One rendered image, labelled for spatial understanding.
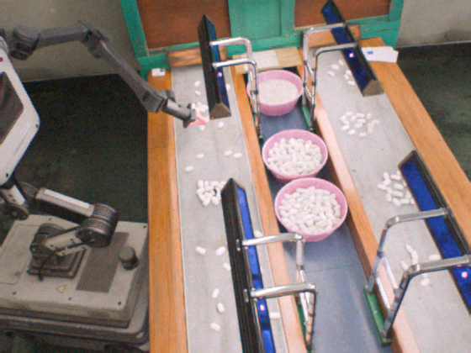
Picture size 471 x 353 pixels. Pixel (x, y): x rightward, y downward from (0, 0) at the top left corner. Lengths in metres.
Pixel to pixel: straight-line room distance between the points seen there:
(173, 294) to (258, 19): 1.41
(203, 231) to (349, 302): 0.57
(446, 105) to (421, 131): 1.40
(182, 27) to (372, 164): 1.12
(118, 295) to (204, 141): 0.74
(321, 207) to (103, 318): 1.01
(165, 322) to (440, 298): 0.88
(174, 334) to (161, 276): 0.21
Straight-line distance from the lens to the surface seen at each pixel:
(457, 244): 1.35
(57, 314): 2.20
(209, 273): 1.66
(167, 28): 2.41
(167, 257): 1.70
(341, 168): 1.91
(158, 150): 2.04
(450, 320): 1.65
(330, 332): 1.63
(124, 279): 2.04
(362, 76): 1.82
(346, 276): 1.73
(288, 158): 1.96
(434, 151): 2.04
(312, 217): 1.78
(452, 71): 3.83
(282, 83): 2.36
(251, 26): 2.44
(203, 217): 1.80
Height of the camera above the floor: 2.17
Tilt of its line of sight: 48 degrees down
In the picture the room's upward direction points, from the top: 7 degrees counter-clockwise
